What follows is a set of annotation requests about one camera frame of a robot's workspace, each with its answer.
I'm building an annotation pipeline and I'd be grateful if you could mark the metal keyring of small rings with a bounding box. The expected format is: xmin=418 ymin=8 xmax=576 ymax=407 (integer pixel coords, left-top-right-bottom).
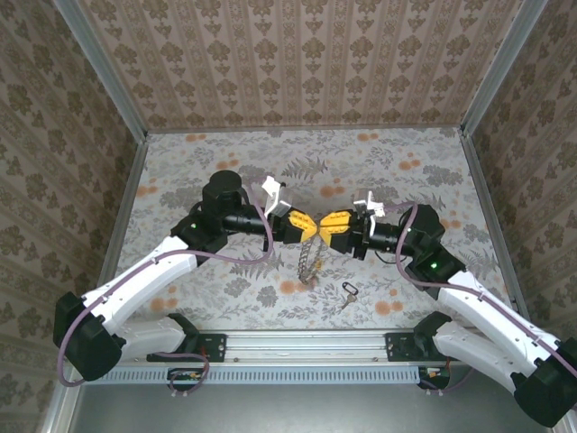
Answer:
xmin=296 ymin=237 xmax=326 ymax=287

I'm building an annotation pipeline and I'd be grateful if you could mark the key with black tag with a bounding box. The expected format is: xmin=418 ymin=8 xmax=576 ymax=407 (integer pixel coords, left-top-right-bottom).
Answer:
xmin=338 ymin=281 xmax=361 ymax=311

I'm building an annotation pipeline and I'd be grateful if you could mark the floral table cover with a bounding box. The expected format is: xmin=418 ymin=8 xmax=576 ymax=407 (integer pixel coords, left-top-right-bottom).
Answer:
xmin=87 ymin=127 xmax=528 ymax=334

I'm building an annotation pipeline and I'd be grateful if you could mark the grey metal panel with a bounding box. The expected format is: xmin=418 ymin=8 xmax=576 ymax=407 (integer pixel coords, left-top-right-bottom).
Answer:
xmin=67 ymin=382 xmax=560 ymax=433

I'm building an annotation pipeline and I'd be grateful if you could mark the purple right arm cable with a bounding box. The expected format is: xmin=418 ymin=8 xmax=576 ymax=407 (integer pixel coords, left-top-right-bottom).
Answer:
xmin=380 ymin=202 xmax=577 ymax=399

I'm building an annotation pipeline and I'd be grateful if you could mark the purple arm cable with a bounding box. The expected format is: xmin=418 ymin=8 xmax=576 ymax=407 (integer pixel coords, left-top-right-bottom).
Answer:
xmin=56 ymin=178 xmax=276 ymax=399
xmin=380 ymin=202 xmax=577 ymax=399

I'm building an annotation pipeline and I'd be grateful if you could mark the aluminium side frame rail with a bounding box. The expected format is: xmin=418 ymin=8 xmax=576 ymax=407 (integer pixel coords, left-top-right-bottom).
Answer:
xmin=96 ymin=133 xmax=150 ymax=294
xmin=458 ymin=128 xmax=524 ymax=308

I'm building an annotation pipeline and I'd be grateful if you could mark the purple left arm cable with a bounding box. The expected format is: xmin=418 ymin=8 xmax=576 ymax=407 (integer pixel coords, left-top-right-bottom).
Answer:
xmin=56 ymin=178 xmax=276 ymax=399

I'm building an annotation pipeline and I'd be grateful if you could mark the aluminium mounting rail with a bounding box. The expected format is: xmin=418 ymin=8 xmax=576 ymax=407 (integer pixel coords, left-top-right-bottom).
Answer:
xmin=121 ymin=330 xmax=470 ymax=364

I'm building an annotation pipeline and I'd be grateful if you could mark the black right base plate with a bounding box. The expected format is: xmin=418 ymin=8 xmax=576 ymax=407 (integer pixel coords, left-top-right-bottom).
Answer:
xmin=384 ymin=331 xmax=452 ymax=364

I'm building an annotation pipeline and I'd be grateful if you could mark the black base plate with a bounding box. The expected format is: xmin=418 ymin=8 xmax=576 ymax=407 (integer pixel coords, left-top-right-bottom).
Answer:
xmin=384 ymin=331 xmax=452 ymax=364
xmin=146 ymin=332 xmax=227 ymax=364

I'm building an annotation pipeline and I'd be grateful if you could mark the grey slotted cable duct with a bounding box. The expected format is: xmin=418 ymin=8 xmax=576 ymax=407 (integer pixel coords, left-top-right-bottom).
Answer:
xmin=103 ymin=364 xmax=452 ymax=385

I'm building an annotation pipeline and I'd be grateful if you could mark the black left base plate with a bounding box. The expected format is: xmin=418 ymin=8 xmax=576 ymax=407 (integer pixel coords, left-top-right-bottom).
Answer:
xmin=146 ymin=332 xmax=227 ymax=364

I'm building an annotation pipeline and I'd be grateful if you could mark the small controller board with wires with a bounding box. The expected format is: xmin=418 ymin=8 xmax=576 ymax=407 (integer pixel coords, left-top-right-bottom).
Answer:
xmin=417 ymin=365 xmax=453 ymax=390
xmin=167 ymin=367 xmax=205 ymax=383

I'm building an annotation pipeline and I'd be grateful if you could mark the aluminium frame post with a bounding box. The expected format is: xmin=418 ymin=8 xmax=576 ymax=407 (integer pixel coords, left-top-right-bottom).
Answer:
xmin=52 ymin=0 xmax=150 ymax=143
xmin=458 ymin=0 xmax=549 ymax=136

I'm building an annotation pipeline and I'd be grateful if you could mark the aluminium lower frame rail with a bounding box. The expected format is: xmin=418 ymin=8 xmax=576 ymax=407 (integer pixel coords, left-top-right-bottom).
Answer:
xmin=35 ymin=360 xmax=87 ymax=433

